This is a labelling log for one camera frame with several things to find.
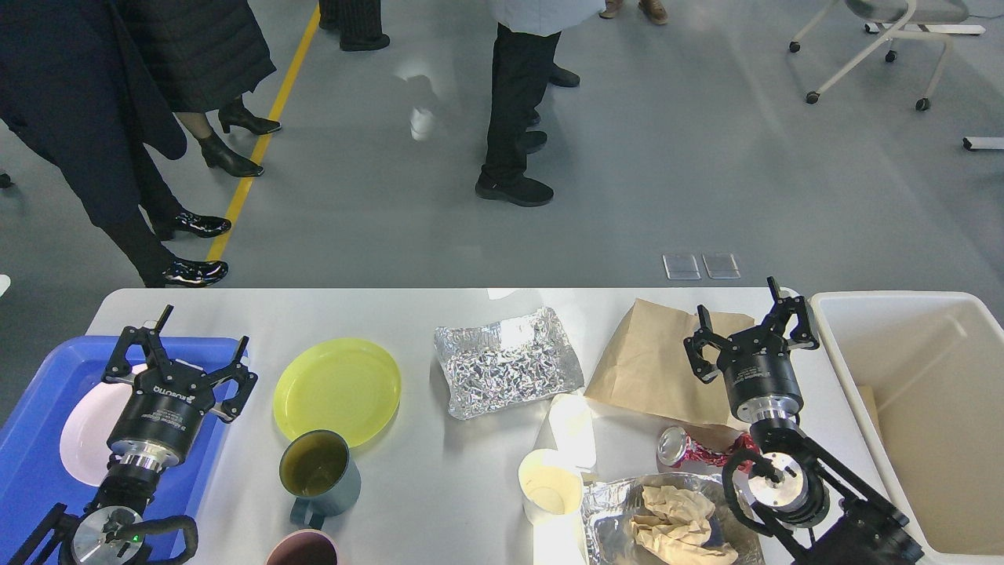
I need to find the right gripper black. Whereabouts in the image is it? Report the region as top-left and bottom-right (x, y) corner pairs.
(682, 276), (819, 425)

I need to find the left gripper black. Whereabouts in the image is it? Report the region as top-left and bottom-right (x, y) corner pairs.
(103, 304), (258, 464)

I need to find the pink mug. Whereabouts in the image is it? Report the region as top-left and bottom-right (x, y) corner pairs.
(264, 529), (340, 565)

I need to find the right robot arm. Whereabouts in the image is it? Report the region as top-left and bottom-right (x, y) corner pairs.
(682, 278), (924, 564)

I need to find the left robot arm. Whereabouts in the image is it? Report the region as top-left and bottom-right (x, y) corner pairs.
(2, 308), (257, 564)

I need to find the pink plate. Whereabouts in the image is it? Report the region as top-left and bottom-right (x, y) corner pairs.
(60, 381), (133, 487)

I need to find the right floor outlet plate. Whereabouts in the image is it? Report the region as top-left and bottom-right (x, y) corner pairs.
(702, 253), (741, 279)

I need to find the floor outlet plate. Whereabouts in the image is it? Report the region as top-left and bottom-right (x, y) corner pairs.
(702, 253), (741, 279)
(662, 253), (702, 280)

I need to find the brown paper bag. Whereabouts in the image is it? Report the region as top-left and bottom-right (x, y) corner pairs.
(585, 299), (748, 432)

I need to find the left floor outlet plate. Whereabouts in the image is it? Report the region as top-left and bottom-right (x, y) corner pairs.
(662, 253), (702, 280)

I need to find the crushed red soda can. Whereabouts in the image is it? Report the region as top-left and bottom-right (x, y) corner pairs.
(656, 425), (759, 468)

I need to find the blue plastic tray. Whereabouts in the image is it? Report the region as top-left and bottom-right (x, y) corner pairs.
(1, 336), (224, 563)

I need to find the white plastic bin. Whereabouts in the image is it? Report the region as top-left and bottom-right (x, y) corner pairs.
(811, 292), (1003, 564)

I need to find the yellow plastic plate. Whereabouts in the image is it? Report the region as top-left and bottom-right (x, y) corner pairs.
(273, 337), (402, 448)

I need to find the white paper cup lying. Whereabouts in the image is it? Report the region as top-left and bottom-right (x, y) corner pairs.
(548, 394), (598, 469)

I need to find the foil tray with paper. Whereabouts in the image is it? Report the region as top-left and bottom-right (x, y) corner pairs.
(581, 472), (765, 564)

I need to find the white paper cup upright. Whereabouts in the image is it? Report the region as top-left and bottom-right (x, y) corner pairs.
(518, 448), (584, 526)

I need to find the crumpled foil tray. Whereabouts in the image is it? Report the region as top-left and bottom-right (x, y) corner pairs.
(434, 307), (584, 421)

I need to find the white furniture leg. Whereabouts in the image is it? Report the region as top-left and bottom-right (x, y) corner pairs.
(962, 136), (1004, 151)

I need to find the person in dark coat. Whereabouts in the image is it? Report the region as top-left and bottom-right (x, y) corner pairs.
(1, 1), (231, 287)

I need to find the person in black puffer coat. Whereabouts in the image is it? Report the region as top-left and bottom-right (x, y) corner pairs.
(116, 1), (281, 177)

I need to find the person in brown shoes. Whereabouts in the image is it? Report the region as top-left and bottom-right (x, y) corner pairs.
(598, 0), (670, 25)

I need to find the white rolling chair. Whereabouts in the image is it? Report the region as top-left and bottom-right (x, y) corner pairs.
(806, 1), (985, 111)

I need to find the person in light jacket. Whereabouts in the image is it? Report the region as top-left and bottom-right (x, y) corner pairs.
(475, 1), (603, 207)

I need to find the person with black shoes behind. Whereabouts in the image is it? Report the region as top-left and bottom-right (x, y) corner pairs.
(318, 0), (390, 53)

